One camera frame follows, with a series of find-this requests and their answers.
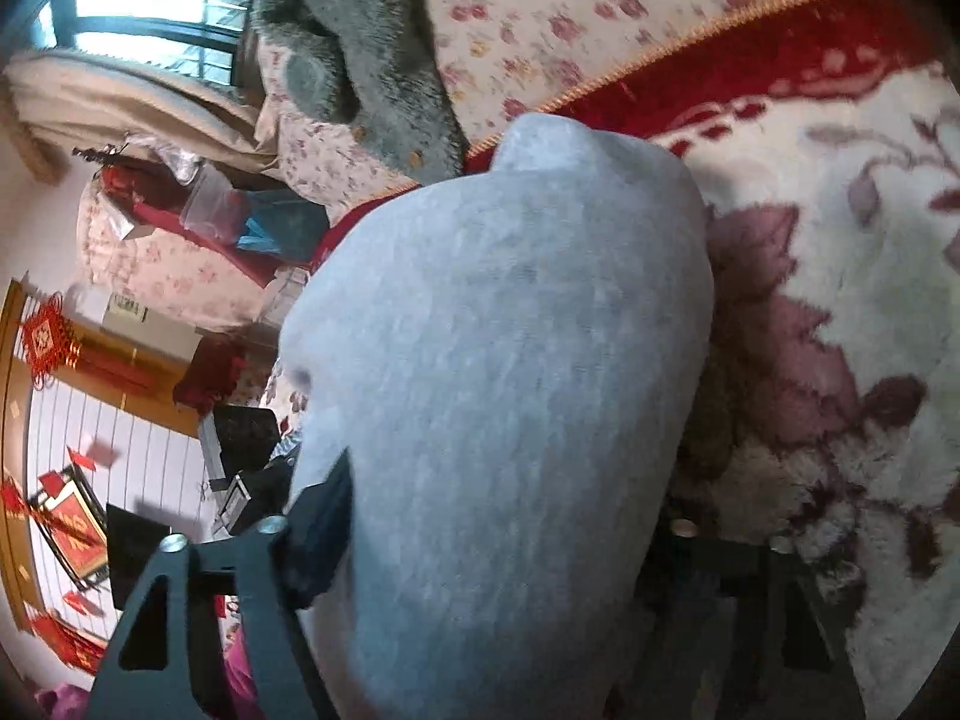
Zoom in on black box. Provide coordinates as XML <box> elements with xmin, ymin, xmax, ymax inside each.
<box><xmin>198</xmin><ymin>403</ymin><xmax>280</xmax><ymax>475</ymax></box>

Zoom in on magenta cloth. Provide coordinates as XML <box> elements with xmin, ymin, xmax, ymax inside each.
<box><xmin>216</xmin><ymin>611</ymin><xmax>267</xmax><ymax>720</ymax></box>

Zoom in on red knot ornament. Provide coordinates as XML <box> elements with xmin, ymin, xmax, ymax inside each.
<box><xmin>21</xmin><ymin>295</ymin><xmax>82</xmax><ymax>389</ymax></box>

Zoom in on teal fleece jacket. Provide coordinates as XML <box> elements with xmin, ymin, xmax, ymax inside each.
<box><xmin>251</xmin><ymin>0</ymin><xmax>472</xmax><ymax>187</ymax></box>

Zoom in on floral quilt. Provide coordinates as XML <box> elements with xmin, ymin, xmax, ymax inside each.
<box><xmin>255</xmin><ymin>0</ymin><xmax>895</xmax><ymax>205</ymax></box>

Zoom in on white panelled door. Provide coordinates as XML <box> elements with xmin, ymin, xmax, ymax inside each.
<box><xmin>0</xmin><ymin>277</ymin><xmax>222</xmax><ymax>680</ymax></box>

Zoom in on red and white floral blanket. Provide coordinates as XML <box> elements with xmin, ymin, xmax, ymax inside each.
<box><xmin>311</xmin><ymin>0</ymin><xmax>960</xmax><ymax>710</ymax></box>

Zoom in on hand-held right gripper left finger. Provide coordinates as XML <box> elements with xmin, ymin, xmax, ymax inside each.
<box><xmin>88</xmin><ymin>446</ymin><xmax>355</xmax><ymax>720</ymax></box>

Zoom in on clear plastic bag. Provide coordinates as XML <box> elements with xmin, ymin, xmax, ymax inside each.
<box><xmin>178</xmin><ymin>163</ymin><xmax>252</xmax><ymax>242</ymax></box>

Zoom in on light grey pants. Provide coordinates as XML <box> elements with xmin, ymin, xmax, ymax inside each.
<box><xmin>276</xmin><ymin>112</ymin><xmax>718</xmax><ymax>720</ymax></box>

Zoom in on blue cloth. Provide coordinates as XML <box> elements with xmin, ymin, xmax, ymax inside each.
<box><xmin>236</xmin><ymin>191</ymin><xmax>327</xmax><ymax>260</ymax></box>

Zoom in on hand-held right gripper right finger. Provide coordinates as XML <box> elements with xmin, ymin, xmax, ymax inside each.
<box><xmin>636</xmin><ymin>516</ymin><xmax>865</xmax><ymax>720</ymax></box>

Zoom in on beige curtain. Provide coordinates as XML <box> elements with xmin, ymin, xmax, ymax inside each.
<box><xmin>4</xmin><ymin>51</ymin><xmax>280</xmax><ymax>182</ymax></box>

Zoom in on floral pillow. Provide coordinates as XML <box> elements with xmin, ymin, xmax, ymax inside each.
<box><xmin>78</xmin><ymin>178</ymin><xmax>305</xmax><ymax>332</ymax></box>

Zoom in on red framed picture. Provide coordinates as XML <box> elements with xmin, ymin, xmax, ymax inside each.
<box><xmin>28</xmin><ymin>465</ymin><xmax>115</xmax><ymax>595</ymax></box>

